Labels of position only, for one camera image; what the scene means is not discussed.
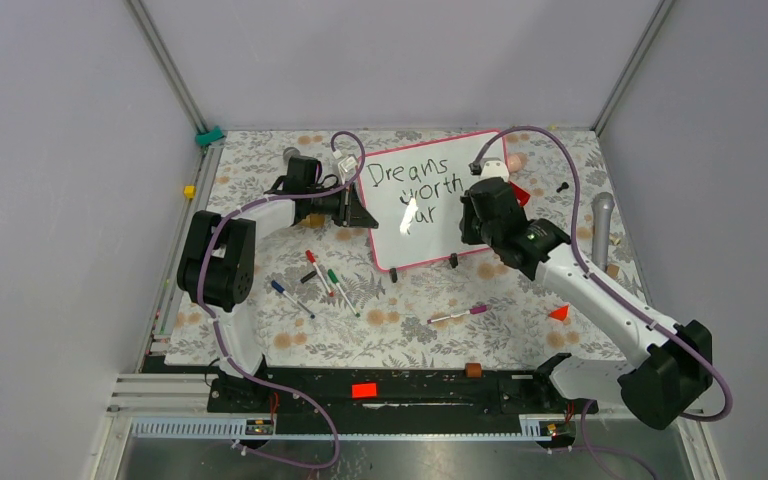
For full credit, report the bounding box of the pink toy microphone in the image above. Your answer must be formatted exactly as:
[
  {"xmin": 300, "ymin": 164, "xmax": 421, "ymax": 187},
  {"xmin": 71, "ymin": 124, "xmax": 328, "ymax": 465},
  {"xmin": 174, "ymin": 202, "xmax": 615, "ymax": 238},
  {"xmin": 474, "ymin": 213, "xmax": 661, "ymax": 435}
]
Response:
[{"xmin": 506, "ymin": 152, "xmax": 528, "ymax": 173}]

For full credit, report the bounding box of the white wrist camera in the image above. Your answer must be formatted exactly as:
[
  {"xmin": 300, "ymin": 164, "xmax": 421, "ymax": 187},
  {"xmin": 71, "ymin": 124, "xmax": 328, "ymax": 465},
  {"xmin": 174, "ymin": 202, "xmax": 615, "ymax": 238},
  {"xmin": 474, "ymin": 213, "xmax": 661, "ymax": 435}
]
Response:
[
  {"xmin": 479, "ymin": 158, "xmax": 510, "ymax": 182},
  {"xmin": 332, "ymin": 149, "xmax": 362, "ymax": 186}
]

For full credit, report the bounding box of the pink capped marker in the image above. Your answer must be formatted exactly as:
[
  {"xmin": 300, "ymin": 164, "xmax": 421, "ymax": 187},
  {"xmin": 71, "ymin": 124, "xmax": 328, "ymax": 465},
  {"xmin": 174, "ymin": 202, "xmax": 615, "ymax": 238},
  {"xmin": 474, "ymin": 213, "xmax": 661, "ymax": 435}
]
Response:
[{"xmin": 427, "ymin": 305, "xmax": 489, "ymax": 324}]

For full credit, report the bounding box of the teal corner bracket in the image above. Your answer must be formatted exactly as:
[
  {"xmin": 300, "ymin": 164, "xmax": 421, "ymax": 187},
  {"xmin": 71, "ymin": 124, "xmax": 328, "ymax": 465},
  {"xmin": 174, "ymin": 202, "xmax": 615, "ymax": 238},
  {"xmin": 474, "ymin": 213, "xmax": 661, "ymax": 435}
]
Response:
[{"xmin": 195, "ymin": 126, "xmax": 225, "ymax": 148}]

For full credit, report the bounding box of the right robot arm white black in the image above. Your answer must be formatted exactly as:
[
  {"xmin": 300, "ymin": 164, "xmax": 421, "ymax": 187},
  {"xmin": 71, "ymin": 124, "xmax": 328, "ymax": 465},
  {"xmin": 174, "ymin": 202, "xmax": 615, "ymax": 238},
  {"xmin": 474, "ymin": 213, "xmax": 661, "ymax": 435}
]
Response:
[{"xmin": 460, "ymin": 177, "xmax": 714, "ymax": 430}]

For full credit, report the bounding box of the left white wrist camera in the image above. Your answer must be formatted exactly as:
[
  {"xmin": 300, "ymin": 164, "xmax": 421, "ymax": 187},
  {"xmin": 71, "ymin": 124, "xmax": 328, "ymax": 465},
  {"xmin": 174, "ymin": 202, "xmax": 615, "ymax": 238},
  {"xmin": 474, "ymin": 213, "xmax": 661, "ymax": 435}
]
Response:
[{"xmin": 332, "ymin": 149, "xmax": 362, "ymax": 186}]

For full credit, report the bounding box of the purple glitter microphone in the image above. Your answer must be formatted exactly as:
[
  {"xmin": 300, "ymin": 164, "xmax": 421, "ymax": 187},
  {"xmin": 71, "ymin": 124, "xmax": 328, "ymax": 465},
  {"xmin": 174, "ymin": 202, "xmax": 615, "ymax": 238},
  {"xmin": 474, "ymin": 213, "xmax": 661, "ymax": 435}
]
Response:
[{"xmin": 282, "ymin": 147, "xmax": 301, "ymax": 162}]

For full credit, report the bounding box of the floral patterned table mat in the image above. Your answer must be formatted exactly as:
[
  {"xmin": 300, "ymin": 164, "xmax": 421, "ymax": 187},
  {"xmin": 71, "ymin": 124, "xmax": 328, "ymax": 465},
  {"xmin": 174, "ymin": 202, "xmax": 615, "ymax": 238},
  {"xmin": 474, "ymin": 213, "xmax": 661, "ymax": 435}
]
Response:
[{"xmin": 164, "ymin": 130, "xmax": 623, "ymax": 370}]

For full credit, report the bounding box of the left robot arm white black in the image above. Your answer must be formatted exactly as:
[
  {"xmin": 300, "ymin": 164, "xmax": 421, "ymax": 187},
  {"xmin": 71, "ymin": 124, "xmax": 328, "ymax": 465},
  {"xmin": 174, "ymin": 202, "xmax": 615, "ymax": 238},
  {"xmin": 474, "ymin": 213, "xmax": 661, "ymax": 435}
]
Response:
[{"xmin": 177, "ymin": 148, "xmax": 379, "ymax": 411}]

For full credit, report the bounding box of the green capped marker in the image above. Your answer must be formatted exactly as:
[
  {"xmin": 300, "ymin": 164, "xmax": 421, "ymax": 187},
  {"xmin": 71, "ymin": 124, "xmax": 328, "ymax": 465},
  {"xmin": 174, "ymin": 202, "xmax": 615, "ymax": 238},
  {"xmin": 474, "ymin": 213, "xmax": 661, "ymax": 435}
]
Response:
[{"xmin": 327, "ymin": 269, "xmax": 360, "ymax": 318}]

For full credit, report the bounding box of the small brown block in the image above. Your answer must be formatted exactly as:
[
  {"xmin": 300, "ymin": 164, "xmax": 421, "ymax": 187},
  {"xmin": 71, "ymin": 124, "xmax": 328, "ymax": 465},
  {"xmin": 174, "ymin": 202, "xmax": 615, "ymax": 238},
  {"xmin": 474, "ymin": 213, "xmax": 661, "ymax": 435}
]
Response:
[{"xmin": 464, "ymin": 362, "xmax": 483, "ymax": 379}]

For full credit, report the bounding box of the red tape label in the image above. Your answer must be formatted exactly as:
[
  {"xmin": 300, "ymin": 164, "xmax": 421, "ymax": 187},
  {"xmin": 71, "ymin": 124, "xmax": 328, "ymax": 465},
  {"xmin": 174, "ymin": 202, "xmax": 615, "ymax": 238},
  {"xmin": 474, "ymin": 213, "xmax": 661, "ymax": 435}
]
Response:
[{"xmin": 350, "ymin": 382, "xmax": 378, "ymax": 399}]

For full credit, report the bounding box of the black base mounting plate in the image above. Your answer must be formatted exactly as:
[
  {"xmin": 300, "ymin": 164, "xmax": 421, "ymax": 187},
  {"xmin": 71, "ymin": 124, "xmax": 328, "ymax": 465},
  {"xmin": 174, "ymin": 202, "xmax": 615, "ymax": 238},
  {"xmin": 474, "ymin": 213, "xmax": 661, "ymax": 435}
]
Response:
[{"xmin": 207, "ymin": 367, "xmax": 598, "ymax": 431}]

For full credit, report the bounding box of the red rectangular frame block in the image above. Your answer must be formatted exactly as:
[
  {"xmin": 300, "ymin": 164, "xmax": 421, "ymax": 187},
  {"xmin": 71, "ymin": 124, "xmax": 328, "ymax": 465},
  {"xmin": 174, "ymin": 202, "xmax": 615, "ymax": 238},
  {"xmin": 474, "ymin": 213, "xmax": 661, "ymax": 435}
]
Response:
[{"xmin": 509, "ymin": 182, "xmax": 531, "ymax": 207}]

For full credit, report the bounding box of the small red cone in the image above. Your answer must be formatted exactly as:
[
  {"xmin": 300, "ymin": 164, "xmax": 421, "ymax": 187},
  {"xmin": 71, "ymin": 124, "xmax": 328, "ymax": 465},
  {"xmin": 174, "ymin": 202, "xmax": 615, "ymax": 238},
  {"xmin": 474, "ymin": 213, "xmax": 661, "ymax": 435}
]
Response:
[{"xmin": 548, "ymin": 305, "xmax": 569, "ymax": 322}]

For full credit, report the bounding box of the silver grey microphone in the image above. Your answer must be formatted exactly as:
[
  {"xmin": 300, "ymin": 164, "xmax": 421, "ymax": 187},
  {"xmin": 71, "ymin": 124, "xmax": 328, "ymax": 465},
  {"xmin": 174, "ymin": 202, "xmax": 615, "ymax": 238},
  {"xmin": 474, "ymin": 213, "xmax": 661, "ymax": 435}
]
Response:
[{"xmin": 591, "ymin": 192, "xmax": 615, "ymax": 271}]

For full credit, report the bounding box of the pink framed whiteboard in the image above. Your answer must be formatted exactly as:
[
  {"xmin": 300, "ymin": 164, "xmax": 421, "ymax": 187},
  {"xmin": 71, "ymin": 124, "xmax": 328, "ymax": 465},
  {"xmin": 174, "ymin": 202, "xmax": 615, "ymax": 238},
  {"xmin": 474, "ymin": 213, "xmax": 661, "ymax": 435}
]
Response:
[{"xmin": 358, "ymin": 130, "xmax": 496, "ymax": 273}]

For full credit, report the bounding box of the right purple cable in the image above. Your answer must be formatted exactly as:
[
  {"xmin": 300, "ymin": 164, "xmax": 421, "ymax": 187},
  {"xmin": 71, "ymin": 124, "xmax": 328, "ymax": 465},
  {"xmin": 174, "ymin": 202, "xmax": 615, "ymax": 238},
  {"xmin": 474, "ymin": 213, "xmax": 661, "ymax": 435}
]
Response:
[{"xmin": 470, "ymin": 125, "xmax": 734, "ymax": 480}]

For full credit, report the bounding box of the blue capped marker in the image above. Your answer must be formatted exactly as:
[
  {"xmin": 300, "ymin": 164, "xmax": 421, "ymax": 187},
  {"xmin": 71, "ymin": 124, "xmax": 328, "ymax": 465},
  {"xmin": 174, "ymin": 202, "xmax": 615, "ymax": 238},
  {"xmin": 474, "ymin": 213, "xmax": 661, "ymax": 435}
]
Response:
[{"xmin": 270, "ymin": 280, "xmax": 316, "ymax": 319}]

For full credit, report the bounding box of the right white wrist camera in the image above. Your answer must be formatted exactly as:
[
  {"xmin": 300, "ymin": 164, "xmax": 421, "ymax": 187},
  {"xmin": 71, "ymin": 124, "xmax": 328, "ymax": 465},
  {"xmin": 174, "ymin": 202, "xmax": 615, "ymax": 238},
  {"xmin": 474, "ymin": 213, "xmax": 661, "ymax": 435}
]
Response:
[{"xmin": 479, "ymin": 158, "xmax": 510, "ymax": 182}]

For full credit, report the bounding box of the red capped marker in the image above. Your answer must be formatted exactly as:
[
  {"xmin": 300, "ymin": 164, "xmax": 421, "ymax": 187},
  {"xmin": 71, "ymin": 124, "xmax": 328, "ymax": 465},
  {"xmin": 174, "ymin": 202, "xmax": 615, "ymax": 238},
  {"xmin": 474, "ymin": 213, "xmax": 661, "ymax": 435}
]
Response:
[{"xmin": 305, "ymin": 250, "xmax": 334, "ymax": 297}]

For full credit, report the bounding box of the small tan wooden cube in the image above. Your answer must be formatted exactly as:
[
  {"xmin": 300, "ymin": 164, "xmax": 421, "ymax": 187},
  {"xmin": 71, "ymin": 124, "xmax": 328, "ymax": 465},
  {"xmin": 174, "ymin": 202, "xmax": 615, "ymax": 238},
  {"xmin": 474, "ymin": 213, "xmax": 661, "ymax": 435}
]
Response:
[{"xmin": 605, "ymin": 264, "xmax": 621, "ymax": 280}]

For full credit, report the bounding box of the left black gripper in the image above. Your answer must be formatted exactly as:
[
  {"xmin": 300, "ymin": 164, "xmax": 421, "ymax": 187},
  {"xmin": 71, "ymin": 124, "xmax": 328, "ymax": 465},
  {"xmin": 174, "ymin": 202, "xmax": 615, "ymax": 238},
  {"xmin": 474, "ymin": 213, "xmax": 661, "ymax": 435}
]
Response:
[{"xmin": 307, "ymin": 182, "xmax": 377, "ymax": 230}]

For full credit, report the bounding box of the black marker cap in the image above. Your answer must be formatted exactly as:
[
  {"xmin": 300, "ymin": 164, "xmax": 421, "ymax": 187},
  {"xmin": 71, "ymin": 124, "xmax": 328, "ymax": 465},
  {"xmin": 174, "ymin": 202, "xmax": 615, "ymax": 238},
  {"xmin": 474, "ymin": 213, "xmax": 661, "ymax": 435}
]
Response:
[{"xmin": 300, "ymin": 271, "xmax": 318, "ymax": 284}]

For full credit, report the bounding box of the aluminium slotted rail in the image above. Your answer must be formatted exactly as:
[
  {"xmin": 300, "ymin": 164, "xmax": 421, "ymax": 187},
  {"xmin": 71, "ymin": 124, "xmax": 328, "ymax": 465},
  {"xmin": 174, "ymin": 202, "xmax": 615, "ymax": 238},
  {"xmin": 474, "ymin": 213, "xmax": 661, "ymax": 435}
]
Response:
[{"xmin": 130, "ymin": 415, "xmax": 561, "ymax": 442}]

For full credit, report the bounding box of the purple cable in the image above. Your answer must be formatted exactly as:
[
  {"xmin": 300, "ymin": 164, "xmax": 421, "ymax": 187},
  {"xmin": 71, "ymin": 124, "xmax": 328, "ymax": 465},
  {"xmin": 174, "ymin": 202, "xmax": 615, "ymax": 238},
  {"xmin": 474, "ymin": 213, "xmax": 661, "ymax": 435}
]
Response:
[
  {"xmin": 195, "ymin": 131, "xmax": 367, "ymax": 472},
  {"xmin": 470, "ymin": 125, "xmax": 734, "ymax": 480}
]

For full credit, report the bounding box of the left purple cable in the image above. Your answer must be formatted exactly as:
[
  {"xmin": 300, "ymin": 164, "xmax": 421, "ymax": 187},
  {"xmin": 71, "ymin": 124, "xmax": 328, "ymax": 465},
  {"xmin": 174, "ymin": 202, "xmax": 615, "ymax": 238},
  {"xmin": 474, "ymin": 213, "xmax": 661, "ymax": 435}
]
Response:
[{"xmin": 195, "ymin": 131, "xmax": 367, "ymax": 472}]

